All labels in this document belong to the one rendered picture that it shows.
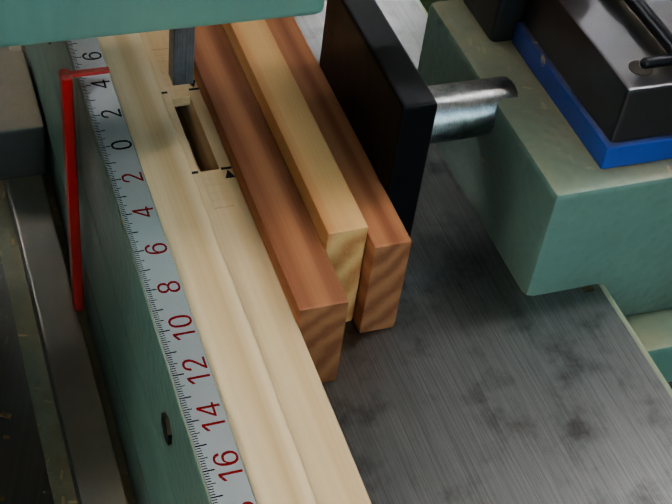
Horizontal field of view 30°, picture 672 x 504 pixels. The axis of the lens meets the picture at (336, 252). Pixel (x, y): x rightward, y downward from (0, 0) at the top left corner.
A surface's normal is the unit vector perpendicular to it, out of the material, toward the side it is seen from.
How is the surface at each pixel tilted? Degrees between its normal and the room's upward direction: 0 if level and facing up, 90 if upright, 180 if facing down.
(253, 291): 0
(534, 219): 90
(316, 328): 90
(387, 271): 90
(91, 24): 90
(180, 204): 0
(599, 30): 0
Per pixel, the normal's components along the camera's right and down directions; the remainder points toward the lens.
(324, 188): 0.11, -0.70
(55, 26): 0.32, 0.69
